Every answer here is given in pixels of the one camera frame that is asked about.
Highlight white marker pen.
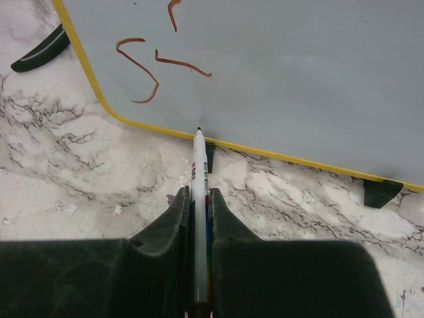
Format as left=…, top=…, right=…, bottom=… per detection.
left=191, top=128, right=210, bottom=307

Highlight yellow framed whiteboard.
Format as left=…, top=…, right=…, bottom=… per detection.
left=54, top=1, right=423, bottom=191

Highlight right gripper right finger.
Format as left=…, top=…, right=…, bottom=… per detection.
left=209, top=188, right=394, bottom=317

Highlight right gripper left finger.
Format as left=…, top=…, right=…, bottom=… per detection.
left=1, top=187, right=190, bottom=317

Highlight black pruning shears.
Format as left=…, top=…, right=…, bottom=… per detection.
left=11, top=24, right=70, bottom=73

